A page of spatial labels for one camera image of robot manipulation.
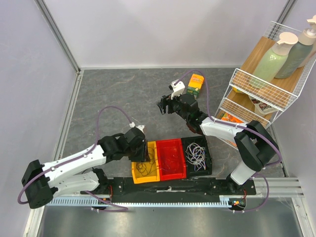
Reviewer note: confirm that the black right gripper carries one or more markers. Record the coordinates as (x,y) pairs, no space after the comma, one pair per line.
(167,104)

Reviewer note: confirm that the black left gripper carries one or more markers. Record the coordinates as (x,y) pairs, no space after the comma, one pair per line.
(144,155)

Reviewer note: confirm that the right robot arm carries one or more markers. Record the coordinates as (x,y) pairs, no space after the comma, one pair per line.
(255,145)

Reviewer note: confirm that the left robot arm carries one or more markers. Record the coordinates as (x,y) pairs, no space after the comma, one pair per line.
(79,172)

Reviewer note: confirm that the yellow plastic bin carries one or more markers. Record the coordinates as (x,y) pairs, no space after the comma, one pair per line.
(146,172)

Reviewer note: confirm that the red plastic bin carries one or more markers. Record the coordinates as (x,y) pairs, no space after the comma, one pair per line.
(172,165)

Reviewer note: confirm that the orange green carton box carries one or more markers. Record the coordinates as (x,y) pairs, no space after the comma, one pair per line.
(195,85)

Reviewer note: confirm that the black plastic bin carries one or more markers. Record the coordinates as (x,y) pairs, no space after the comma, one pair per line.
(197,156)

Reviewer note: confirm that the orange snack packets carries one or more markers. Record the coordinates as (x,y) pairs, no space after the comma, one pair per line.
(229,118)

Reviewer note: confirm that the brown snack packet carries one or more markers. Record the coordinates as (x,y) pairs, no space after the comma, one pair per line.
(261,108)

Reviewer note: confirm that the light green pump bottle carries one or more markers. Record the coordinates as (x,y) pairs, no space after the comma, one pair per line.
(273,60)

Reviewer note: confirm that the dark green pump bottle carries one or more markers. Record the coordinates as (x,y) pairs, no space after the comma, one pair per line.
(295,57)

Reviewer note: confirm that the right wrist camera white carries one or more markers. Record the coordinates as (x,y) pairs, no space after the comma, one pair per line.
(177,88)

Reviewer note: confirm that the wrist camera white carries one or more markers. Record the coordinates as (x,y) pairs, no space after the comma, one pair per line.
(140,127)
(177,88)

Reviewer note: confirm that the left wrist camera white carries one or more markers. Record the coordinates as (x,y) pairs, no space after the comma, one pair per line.
(140,127)

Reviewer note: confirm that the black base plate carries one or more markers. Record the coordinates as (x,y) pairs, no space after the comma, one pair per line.
(215,186)

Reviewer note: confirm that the grey cable duct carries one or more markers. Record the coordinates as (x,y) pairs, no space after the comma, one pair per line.
(93,202)

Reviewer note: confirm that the white wire shelf rack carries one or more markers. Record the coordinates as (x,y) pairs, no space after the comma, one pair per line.
(279,94)

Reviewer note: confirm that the aluminium corner post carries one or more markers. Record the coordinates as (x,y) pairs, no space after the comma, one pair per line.
(57,33)

